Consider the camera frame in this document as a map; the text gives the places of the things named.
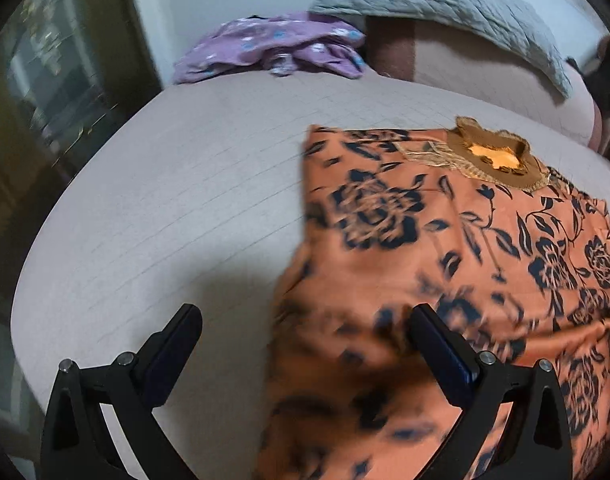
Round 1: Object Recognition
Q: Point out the purple floral garment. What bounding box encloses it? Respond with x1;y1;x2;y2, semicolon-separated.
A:
172;10;367;86

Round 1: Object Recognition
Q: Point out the orange black floral garment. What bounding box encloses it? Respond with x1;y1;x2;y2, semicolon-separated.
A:
252;116;610;480

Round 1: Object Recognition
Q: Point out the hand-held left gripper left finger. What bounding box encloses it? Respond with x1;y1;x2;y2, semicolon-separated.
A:
40;303;204;480

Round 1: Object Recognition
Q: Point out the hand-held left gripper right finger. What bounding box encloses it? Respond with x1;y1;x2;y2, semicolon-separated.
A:
407;303;574;480

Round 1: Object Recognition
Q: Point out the black cloth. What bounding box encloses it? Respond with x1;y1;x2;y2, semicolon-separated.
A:
568;35;610;128

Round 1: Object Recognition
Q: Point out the pink bolster cushion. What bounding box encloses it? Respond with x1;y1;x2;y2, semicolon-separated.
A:
412;22;608;152

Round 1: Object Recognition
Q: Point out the brown fuzzy cloth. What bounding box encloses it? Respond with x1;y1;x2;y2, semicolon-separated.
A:
364;15;417;82

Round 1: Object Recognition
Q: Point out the dark glass door cabinet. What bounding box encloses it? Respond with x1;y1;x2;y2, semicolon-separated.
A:
0;0;162;286

